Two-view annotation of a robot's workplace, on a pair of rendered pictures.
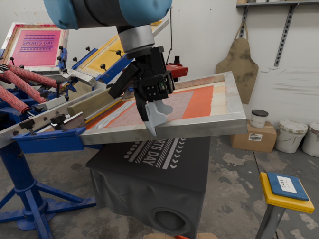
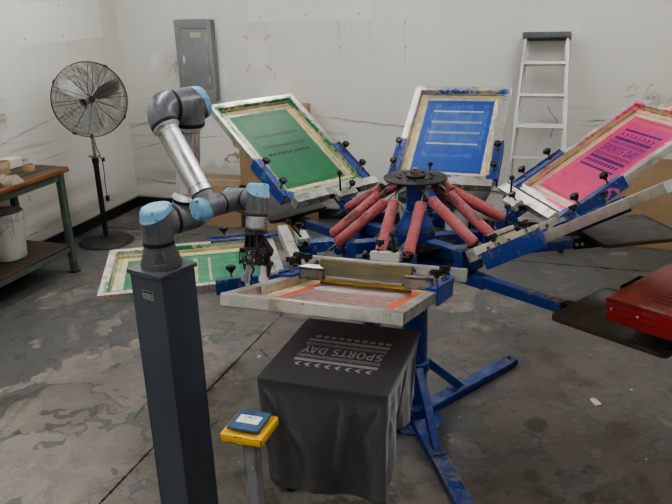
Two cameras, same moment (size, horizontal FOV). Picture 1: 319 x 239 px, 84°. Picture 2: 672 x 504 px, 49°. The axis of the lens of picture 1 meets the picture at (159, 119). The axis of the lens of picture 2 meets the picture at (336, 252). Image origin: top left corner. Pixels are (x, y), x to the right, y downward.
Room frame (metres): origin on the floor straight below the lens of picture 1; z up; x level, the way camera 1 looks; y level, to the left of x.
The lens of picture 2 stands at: (0.78, -2.28, 2.14)
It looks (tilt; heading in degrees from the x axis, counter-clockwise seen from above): 20 degrees down; 92
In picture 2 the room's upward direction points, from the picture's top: 2 degrees counter-clockwise
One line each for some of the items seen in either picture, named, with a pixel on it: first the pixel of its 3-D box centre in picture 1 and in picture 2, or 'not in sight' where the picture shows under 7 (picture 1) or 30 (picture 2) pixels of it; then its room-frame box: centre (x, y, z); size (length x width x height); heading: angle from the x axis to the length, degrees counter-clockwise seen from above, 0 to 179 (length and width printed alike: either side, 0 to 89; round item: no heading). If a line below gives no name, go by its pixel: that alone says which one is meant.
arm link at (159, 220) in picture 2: not in sight; (158, 221); (0.05, 0.26, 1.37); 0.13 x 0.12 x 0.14; 48
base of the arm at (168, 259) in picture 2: not in sight; (160, 252); (0.04, 0.25, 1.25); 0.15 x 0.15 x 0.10
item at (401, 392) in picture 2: not in sight; (401, 413); (0.91, -0.05, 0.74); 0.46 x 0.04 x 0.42; 73
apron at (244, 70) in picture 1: (237, 65); not in sight; (2.43, -1.04, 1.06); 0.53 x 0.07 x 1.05; 73
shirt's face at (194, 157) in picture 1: (157, 145); (342, 353); (0.71, 0.01, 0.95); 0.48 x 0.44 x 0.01; 73
